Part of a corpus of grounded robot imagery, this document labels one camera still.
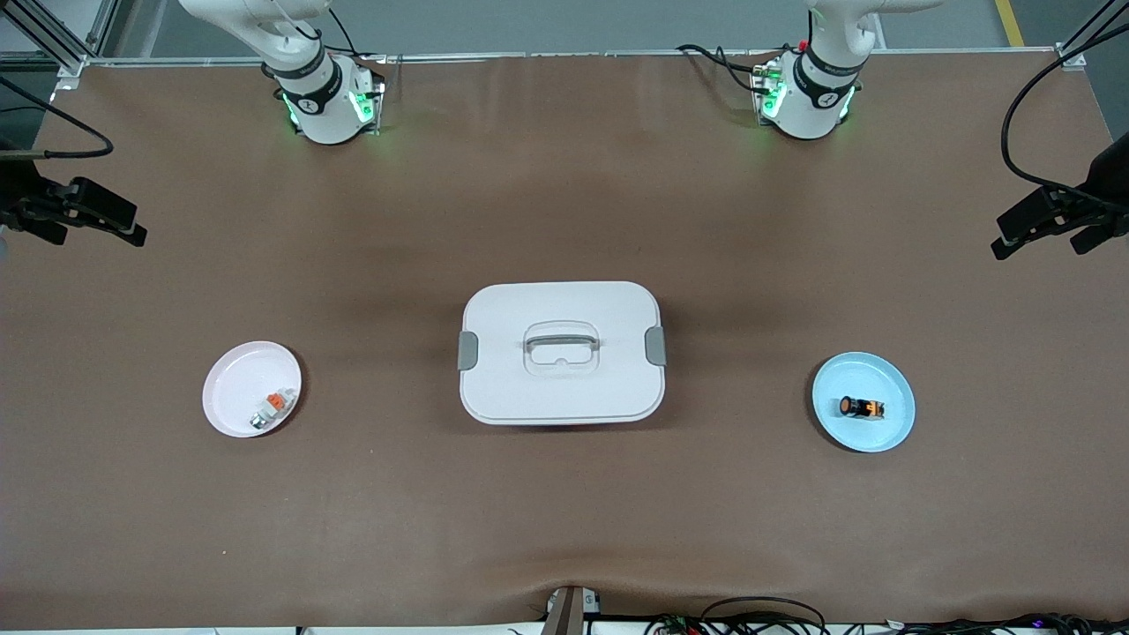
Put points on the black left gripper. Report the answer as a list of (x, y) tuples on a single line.
[(1106, 181)]

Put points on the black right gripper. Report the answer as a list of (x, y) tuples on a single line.
[(18, 189)]

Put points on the black orange push-button switch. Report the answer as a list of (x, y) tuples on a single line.
[(862, 407)]

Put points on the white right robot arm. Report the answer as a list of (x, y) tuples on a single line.
[(326, 115)]

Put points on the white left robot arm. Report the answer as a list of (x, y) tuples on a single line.
[(811, 110)]

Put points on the white lidded storage box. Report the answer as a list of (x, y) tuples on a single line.
[(564, 388)]

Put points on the pink round plate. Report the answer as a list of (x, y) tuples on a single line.
[(234, 410)]

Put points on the light blue round plate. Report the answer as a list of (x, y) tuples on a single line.
[(869, 437)]

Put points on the brown table mat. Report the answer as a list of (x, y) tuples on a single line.
[(564, 511)]

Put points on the aluminium frame post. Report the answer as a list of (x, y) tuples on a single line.
[(71, 66), (1072, 58)]

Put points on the silver orange switch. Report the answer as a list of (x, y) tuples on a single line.
[(275, 402)]

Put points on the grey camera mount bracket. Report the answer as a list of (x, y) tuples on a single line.
[(569, 613)]

